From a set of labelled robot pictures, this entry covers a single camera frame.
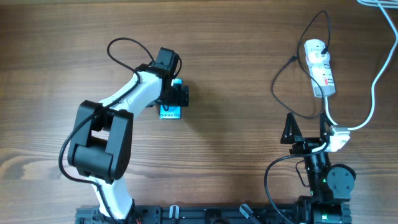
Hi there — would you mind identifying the white USB charger plug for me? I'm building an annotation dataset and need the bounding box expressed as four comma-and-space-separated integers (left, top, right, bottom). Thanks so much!
306, 50, 330, 65

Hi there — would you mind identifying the blue Galaxy smartphone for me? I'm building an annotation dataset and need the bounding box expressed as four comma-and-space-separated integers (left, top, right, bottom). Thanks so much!
159, 78, 183, 120

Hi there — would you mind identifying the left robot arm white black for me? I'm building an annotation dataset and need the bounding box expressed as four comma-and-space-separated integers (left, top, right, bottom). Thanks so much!
60, 48, 189, 223

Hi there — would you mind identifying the white power strip cord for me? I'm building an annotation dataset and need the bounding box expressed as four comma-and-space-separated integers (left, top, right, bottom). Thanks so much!
324, 0, 398, 131

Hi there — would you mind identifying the black USB charging cable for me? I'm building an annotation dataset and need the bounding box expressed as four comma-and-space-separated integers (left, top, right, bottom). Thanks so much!
271, 10, 332, 120

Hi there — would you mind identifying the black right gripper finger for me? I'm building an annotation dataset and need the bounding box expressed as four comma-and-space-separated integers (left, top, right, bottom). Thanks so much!
280, 112, 302, 144
319, 113, 332, 141

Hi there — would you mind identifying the white power strip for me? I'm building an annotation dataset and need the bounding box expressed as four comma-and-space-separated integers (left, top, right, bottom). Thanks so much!
304, 39, 336, 98

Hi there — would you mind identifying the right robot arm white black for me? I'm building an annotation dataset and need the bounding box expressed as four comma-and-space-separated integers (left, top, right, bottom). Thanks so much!
280, 113, 356, 224

